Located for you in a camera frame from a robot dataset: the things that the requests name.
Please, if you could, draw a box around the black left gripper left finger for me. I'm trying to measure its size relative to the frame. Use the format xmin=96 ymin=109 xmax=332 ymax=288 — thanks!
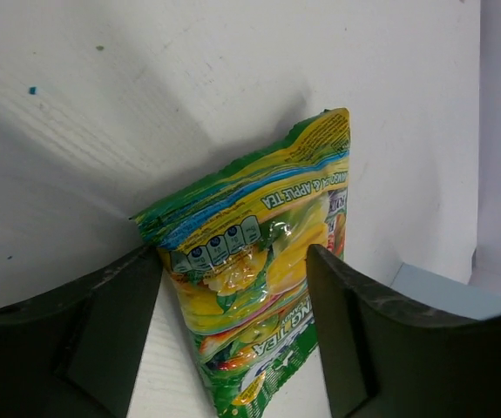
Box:
xmin=0 ymin=246 xmax=162 ymax=417

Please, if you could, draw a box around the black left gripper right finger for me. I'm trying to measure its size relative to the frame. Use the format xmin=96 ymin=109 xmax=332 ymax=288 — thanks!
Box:
xmin=306 ymin=245 xmax=501 ymax=417

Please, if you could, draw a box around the green yellow Fox's candy bag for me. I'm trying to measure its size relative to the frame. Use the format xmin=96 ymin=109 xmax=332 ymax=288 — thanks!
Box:
xmin=133 ymin=108 xmax=350 ymax=417

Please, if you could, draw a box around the light blue paper bag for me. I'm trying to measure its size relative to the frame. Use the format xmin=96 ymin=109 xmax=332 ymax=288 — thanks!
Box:
xmin=390 ymin=264 xmax=501 ymax=320

